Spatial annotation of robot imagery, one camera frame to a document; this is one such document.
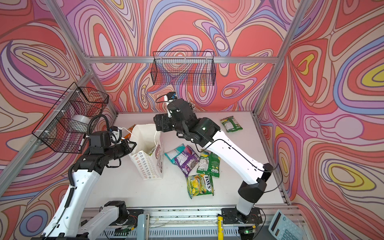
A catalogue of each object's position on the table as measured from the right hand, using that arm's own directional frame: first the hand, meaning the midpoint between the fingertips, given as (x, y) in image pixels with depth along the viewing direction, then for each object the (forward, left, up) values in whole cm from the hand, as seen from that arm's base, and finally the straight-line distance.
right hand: (165, 121), depth 64 cm
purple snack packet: (-3, -8, -33) cm, 34 cm away
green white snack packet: (-4, -21, -36) cm, 42 cm away
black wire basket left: (+6, +52, -7) cm, 52 cm away
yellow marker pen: (-36, -24, -37) cm, 56 cm away
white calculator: (-37, -52, -37) cm, 74 cm away
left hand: (-1, +16, -14) cm, 22 cm away
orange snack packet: (+1, +20, -11) cm, 23 cm away
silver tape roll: (+4, +41, -4) cm, 42 cm away
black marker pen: (-2, +43, -12) cm, 44 cm away
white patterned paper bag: (-10, +10, -15) cm, 20 cm away
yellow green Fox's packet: (-16, -14, -35) cm, 41 cm away
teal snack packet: (+3, +2, -35) cm, 35 cm away
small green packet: (+2, +13, -28) cm, 31 cm away
